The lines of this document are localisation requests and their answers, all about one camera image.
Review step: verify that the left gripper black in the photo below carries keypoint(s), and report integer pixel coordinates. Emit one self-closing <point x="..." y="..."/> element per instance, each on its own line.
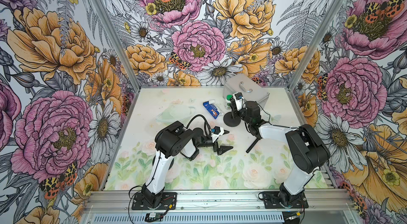
<point x="222" y="149"/>

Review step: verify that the silver aluminium first aid case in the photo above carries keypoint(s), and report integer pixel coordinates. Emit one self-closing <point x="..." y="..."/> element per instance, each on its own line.
<point x="250" y="90"/>

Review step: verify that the white perforated cable tray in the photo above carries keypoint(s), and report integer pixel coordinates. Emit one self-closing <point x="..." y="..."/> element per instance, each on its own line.
<point x="191" y="218"/>

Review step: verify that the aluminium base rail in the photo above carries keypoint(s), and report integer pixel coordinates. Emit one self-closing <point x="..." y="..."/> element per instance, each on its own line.
<point x="222" y="200"/>

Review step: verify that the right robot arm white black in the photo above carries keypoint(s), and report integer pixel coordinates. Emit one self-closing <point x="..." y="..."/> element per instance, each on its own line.
<point x="318" y="155"/>

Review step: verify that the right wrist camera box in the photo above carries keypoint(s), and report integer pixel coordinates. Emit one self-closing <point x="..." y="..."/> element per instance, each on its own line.
<point x="238" y="97"/>

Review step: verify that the black round stand base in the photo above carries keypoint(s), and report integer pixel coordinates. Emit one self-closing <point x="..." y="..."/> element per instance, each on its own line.
<point x="230" y="120"/>

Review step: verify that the blue white bandage packet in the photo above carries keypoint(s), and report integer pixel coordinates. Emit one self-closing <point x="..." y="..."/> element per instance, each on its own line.
<point x="213" y="109"/>

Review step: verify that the white bottle green cap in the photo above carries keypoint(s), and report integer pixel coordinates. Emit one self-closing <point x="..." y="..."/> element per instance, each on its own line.
<point x="228" y="101"/>

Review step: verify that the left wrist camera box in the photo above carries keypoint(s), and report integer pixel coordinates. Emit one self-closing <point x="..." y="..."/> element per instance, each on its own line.
<point x="215" y="132"/>

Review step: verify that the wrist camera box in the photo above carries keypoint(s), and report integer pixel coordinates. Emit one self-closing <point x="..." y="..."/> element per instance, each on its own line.
<point x="238" y="97"/>
<point x="215" y="132"/>

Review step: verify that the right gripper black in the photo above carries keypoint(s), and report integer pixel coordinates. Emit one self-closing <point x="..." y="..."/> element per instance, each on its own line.
<point x="236" y="109"/>

